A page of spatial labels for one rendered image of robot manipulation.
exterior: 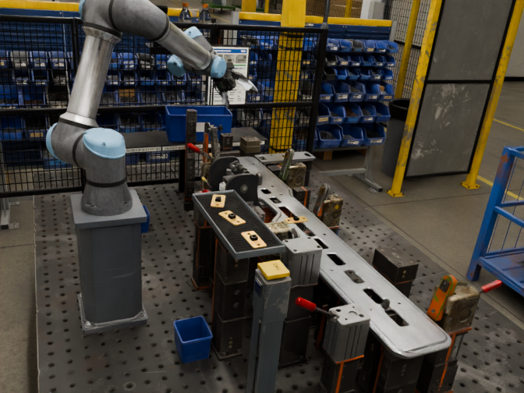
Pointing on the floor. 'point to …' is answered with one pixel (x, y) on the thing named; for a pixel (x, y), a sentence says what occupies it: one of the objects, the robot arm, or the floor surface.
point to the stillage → (511, 263)
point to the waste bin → (394, 134)
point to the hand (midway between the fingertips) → (243, 98)
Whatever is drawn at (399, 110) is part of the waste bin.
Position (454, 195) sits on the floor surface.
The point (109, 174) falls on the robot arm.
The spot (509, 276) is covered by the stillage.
